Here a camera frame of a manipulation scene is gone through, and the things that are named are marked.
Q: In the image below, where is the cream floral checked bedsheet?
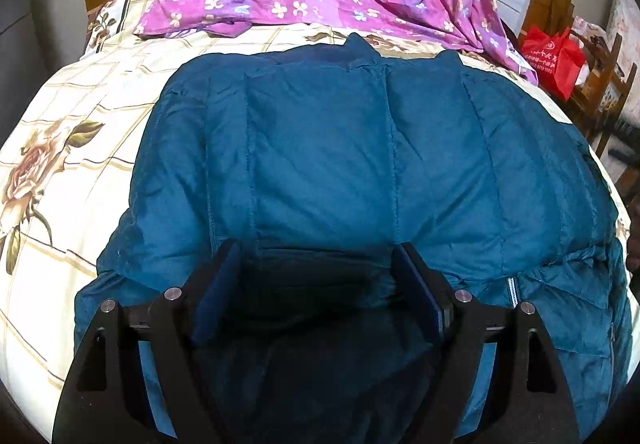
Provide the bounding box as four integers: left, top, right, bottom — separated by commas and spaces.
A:
0, 0, 633, 444

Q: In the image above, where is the wooden chair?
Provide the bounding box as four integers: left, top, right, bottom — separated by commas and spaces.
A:
550, 14, 638, 159

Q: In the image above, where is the teal quilted down jacket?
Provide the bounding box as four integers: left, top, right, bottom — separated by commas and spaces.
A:
74, 32, 633, 444

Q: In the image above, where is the red shopping bag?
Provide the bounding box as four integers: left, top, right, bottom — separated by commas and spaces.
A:
521, 26, 586, 100

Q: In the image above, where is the white lace curtain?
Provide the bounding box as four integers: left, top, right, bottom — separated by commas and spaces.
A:
607, 0, 640, 94

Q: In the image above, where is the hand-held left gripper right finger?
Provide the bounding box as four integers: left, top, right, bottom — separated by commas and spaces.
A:
392, 243, 581, 444

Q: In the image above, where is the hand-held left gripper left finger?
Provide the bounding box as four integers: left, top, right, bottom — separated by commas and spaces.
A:
52, 239, 242, 444

